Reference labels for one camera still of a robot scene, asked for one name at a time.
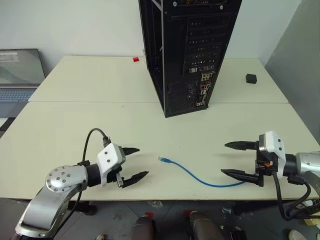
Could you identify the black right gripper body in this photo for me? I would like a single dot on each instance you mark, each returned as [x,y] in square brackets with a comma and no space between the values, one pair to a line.
[265,165]

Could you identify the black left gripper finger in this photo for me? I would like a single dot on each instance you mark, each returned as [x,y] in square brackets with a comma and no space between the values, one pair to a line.
[130,151]
[136,177]

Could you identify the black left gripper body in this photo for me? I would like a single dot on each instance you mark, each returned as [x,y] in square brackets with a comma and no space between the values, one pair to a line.
[117,175]

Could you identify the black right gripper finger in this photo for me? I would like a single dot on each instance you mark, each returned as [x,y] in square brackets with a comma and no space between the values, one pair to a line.
[241,145]
[242,175]

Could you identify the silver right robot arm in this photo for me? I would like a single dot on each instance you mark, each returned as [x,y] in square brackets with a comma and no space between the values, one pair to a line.
[303,162]

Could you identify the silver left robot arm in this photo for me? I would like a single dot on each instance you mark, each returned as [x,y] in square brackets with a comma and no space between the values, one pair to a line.
[57,182]

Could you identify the crumpled clear plastic wrapper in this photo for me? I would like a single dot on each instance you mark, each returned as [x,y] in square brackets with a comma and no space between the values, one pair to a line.
[155,203]

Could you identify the dark rounded shape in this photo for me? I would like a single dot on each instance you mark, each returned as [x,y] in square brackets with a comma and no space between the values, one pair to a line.
[203,226]
[143,228]

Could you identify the small black cube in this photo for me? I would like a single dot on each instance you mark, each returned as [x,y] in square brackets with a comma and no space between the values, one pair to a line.
[251,78]

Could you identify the white shoe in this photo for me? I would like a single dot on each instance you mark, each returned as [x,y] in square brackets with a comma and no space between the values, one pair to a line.
[295,235]

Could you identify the small red block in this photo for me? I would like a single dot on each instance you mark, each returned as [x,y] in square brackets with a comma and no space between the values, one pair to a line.
[136,59]

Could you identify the black computer tower case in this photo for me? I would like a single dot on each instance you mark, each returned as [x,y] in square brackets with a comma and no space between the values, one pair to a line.
[175,62]

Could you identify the grey laptop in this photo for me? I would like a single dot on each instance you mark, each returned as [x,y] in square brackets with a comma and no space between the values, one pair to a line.
[17,67]

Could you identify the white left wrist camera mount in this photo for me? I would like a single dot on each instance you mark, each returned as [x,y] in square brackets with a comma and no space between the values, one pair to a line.
[110,156]

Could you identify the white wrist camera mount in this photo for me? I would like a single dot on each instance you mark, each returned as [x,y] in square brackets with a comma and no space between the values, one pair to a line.
[272,143]
[110,156]

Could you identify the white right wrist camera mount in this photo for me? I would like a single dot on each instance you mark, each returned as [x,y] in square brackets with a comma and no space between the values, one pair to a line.
[272,143]

